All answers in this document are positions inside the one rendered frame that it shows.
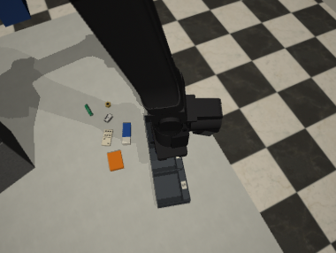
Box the orange flat rectangular block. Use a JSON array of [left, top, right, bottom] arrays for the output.
[[107, 150, 124, 172]]

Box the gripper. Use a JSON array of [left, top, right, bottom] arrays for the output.
[[150, 121, 187, 161]]

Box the black rack of three bins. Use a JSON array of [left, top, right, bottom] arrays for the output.
[[144, 115, 191, 206]]

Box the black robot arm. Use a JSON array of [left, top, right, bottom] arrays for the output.
[[69, 0, 223, 149]]

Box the cream domino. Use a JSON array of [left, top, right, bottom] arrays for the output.
[[102, 129, 113, 146]]

